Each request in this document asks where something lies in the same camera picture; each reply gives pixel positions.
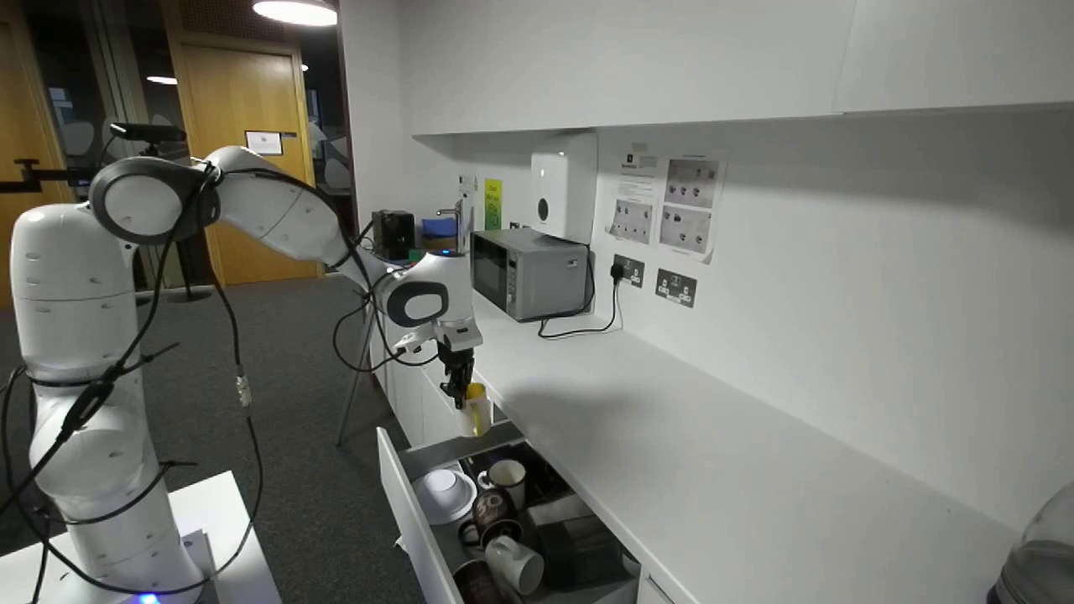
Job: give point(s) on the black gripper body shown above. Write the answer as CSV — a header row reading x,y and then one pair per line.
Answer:
x,y
457,360

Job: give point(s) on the white mug yellow inside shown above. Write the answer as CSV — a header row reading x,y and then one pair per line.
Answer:
x,y
478,416

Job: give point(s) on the white enamel mug dark rim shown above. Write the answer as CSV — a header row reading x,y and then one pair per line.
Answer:
x,y
506,477

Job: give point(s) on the white robot base platform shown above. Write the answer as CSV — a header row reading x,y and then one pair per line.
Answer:
x,y
230,539

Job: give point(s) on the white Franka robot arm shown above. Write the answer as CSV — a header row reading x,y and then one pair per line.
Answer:
x,y
67,289

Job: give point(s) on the white open drawer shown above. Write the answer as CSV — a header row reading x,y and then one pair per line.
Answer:
x,y
408,523

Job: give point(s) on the white base cabinet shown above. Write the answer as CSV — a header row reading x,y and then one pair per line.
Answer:
x,y
389,416

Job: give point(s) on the white bowl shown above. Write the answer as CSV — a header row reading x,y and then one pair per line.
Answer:
x,y
445,491

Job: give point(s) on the silver microwave oven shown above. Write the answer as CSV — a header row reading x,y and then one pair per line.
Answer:
x,y
523,279

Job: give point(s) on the brown printed mug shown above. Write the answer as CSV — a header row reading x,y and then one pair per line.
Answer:
x,y
491,512

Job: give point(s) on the blue container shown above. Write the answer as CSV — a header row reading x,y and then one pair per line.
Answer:
x,y
438,230

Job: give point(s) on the black countertop appliance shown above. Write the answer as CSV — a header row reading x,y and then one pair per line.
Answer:
x,y
395,236

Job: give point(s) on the white paper towel dispenser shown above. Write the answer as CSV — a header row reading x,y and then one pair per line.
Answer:
x,y
549,189

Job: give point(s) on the dark translucent bag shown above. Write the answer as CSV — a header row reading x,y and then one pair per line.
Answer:
x,y
587,555

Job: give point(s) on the white door sign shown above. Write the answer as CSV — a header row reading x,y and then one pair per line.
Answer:
x,y
261,143

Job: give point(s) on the wooden door with sign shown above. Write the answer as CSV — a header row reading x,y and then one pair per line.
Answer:
x,y
223,100

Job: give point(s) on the round ceiling lamp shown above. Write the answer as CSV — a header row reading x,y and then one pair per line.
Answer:
x,y
295,11

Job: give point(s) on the small ceiling lamp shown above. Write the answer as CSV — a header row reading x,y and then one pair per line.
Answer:
x,y
163,78

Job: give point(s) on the plain wooden door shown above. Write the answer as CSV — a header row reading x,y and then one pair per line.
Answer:
x,y
21,112

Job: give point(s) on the yellow green wall notice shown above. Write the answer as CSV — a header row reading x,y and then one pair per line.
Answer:
x,y
493,207

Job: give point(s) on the dark double wall socket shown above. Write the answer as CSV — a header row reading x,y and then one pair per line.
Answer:
x,y
675,289
635,274

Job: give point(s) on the white fused switch plate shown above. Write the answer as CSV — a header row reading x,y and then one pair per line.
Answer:
x,y
632,220
685,230

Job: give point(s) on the grey printed wall notice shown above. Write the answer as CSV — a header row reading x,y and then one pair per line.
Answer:
x,y
693,181

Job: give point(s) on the white wall cabinet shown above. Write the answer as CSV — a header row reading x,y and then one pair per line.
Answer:
x,y
671,55

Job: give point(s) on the black camera stand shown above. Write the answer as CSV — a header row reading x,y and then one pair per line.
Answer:
x,y
35,176

